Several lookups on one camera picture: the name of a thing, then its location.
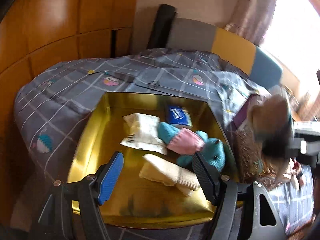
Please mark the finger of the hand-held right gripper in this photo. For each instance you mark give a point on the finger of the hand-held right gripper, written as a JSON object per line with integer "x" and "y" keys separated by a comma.
{"x": 275, "y": 147}

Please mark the wooden wardrobe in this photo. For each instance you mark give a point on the wooden wardrobe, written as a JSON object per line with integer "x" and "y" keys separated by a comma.
{"x": 50, "y": 30}

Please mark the white printed packet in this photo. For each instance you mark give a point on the white printed packet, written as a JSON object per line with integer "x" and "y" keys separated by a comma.
{"x": 145, "y": 132}

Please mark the window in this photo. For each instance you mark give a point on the window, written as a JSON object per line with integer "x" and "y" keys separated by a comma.
{"x": 297, "y": 30}

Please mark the cream ribbed socks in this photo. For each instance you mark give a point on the cream ribbed socks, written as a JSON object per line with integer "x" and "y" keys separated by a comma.
{"x": 170, "y": 172}

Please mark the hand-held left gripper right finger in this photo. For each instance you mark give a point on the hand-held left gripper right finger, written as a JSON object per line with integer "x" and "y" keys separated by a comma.
{"x": 205, "y": 177}

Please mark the purple cardboard box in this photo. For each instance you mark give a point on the purple cardboard box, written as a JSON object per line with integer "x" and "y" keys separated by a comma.
{"x": 241, "y": 115}

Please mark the black rolled mat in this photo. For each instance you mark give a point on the black rolled mat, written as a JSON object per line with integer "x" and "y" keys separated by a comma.
{"x": 162, "y": 25}

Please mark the brown furry stuffed toy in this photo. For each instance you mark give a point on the brown furry stuffed toy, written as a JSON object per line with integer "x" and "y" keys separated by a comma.
{"x": 270, "y": 115}

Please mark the pink flower print curtain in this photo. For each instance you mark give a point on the pink flower print curtain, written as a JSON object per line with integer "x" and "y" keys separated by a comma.
{"x": 252, "y": 7}

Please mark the blue tissue packet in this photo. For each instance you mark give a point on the blue tissue packet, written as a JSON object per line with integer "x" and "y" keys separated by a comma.
{"x": 177, "y": 116}

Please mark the teal knitted plush toy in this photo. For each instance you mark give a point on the teal knitted plush toy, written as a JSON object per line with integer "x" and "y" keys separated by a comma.
{"x": 212, "y": 150}

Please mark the gold ornate tissue box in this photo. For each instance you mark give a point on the gold ornate tissue box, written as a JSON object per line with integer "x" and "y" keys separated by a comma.
{"x": 250, "y": 155}

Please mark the grey checked bed blanket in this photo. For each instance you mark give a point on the grey checked bed blanket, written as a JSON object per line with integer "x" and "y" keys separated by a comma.
{"x": 62, "y": 100}

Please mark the grey yellow blue headboard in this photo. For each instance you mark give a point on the grey yellow blue headboard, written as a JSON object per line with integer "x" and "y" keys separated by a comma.
{"x": 232, "y": 47}

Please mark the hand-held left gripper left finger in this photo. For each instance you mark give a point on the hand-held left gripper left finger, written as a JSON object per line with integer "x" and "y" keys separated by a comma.
{"x": 110, "y": 177}

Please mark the gold metal tin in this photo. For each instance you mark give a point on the gold metal tin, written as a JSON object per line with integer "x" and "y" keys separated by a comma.
{"x": 130, "y": 200}

